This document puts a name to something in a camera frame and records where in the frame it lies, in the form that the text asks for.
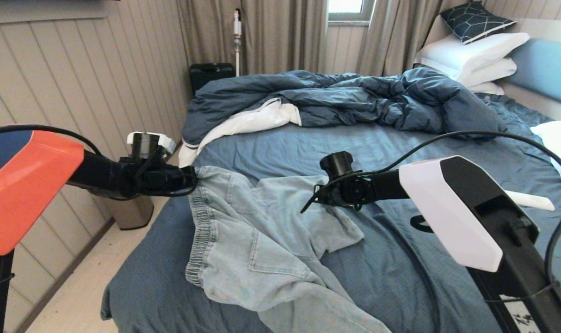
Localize light blue denim shorts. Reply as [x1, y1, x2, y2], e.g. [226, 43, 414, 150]
[185, 166, 392, 333]

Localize brown trash bin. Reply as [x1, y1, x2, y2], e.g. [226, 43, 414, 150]
[98, 193, 154, 231]

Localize dark blue white-lined duvet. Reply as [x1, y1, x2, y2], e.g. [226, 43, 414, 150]
[178, 68, 507, 179]

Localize black hard suitcase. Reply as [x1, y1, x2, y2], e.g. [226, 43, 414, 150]
[189, 63, 236, 98]

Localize blue bed sheet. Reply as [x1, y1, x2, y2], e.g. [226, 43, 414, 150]
[100, 95, 561, 333]

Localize white stick vacuum cleaner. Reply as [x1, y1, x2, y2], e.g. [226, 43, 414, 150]
[233, 10, 242, 78]

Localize wide beige curtain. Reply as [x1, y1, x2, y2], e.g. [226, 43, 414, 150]
[176, 0, 328, 77]

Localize narrow beige curtain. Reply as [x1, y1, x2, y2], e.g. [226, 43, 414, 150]
[356, 0, 447, 78]

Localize small white pillow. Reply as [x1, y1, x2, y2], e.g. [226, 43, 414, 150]
[465, 82, 504, 96]

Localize large white pillow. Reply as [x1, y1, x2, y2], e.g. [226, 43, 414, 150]
[414, 32, 530, 83]

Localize flat white pillow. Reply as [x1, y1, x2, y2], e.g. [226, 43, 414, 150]
[456, 58, 517, 89]

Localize long white remote control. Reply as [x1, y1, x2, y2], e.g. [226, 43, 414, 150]
[506, 190, 556, 212]

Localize dark geometric patterned cushion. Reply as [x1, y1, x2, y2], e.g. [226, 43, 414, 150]
[439, 1, 517, 45]

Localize light blue padded headboard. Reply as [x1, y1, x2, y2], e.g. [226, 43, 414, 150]
[507, 38, 561, 109]

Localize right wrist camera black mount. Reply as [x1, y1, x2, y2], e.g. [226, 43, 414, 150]
[320, 151, 355, 180]

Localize left wrist camera white cap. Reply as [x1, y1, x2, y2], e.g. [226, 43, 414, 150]
[127, 132, 177, 161]

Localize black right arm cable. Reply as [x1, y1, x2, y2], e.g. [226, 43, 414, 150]
[308, 131, 561, 290]

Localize window with grey frame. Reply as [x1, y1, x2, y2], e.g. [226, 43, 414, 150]
[327, 0, 376, 26]

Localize beige bed frame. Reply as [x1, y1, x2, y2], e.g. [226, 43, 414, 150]
[424, 18, 561, 122]

